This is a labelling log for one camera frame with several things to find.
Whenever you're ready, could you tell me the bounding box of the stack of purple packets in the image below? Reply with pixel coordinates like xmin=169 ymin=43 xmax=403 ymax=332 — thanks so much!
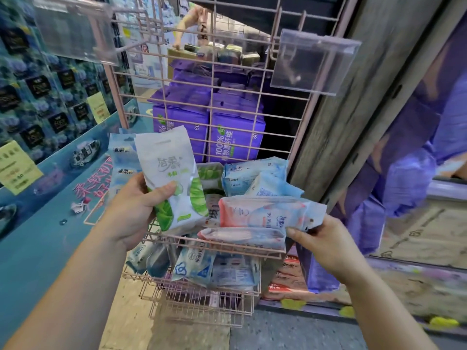
xmin=149 ymin=58 xmax=269 ymax=115

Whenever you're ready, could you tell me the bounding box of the row of olive green boxes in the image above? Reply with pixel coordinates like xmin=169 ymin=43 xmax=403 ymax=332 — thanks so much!
xmin=167 ymin=42 xmax=262 ymax=68

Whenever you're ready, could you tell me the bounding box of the stack of red white packets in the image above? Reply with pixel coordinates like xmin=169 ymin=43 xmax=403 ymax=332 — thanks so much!
xmin=263 ymin=254 xmax=311 ymax=301

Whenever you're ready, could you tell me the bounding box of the stack of white tissue packs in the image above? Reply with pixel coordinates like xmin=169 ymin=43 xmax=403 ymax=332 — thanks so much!
xmin=109 ymin=0 xmax=190 ymax=89

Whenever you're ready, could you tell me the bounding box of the person's left hand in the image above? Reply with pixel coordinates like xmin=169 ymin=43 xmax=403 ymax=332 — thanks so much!
xmin=99 ymin=173 xmax=178 ymax=253

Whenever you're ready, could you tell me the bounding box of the purple plastic-wrapped bundle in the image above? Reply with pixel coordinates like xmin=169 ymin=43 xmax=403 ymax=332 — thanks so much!
xmin=306 ymin=12 xmax=467 ymax=293

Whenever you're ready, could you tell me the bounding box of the person's right forearm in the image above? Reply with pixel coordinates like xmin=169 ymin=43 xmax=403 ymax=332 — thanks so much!
xmin=342 ymin=265 xmax=439 ymax=350

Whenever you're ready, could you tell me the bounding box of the grey wooden pillar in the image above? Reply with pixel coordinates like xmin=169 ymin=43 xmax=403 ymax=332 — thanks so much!
xmin=287 ymin=0 xmax=467 ymax=212

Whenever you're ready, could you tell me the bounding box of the pink wire basket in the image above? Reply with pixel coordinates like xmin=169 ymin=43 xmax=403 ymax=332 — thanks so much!
xmin=122 ymin=264 xmax=262 ymax=328
xmin=145 ymin=159 xmax=290 ymax=261

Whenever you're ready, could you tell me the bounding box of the person's left forearm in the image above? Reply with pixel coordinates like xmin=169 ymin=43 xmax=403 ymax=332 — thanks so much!
xmin=3 ymin=219 xmax=127 ymax=350

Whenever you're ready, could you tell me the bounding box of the wall of blue tissue packs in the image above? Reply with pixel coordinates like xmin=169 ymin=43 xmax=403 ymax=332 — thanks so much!
xmin=0 ymin=0 xmax=129 ymax=166

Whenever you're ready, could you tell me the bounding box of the large purple tissue pack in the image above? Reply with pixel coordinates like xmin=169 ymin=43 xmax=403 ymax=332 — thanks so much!
xmin=207 ymin=112 xmax=266 ymax=164
xmin=152 ymin=105 xmax=209 ymax=164

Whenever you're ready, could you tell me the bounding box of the blue white cloud-print packet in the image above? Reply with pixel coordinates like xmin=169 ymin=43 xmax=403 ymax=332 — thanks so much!
xmin=172 ymin=248 xmax=216 ymax=287

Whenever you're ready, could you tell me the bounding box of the person's right hand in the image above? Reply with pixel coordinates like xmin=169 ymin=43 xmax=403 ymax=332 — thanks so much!
xmin=286 ymin=214 xmax=363 ymax=287

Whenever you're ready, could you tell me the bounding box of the light blue wipes packet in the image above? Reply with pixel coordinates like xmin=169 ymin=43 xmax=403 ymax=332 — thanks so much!
xmin=244 ymin=173 xmax=305 ymax=198

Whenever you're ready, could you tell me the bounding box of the pink wire grid panel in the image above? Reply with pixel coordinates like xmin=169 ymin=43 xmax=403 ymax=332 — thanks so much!
xmin=105 ymin=0 xmax=349 ymax=165

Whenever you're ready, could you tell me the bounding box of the green white wipes packet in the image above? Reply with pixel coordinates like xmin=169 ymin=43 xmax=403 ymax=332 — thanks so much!
xmin=134 ymin=125 xmax=209 ymax=236

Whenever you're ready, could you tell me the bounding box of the pink white wipes packet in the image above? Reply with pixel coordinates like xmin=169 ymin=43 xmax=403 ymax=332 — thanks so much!
xmin=218 ymin=195 xmax=328 ymax=232
xmin=197 ymin=227 xmax=287 ymax=253

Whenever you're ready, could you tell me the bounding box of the blue printed display counter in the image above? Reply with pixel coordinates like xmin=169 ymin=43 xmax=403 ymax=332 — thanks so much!
xmin=0 ymin=100 xmax=147 ymax=347

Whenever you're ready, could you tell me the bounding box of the yellow price sign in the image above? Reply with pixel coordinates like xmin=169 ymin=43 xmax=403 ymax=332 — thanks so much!
xmin=86 ymin=92 xmax=111 ymax=124
xmin=0 ymin=140 xmax=44 ymax=196

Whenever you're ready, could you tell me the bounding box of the pale blue white wipes packet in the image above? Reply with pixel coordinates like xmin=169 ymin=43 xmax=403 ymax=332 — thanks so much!
xmin=108 ymin=133 xmax=144 ymax=205

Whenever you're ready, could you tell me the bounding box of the white packet with barcode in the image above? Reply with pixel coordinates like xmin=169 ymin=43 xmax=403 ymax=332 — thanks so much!
xmin=204 ymin=193 xmax=222 ymax=228

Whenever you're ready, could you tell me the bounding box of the clear plastic label holder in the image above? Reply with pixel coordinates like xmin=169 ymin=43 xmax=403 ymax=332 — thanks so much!
xmin=32 ymin=0 xmax=120 ymax=67
xmin=269 ymin=28 xmax=362 ymax=96

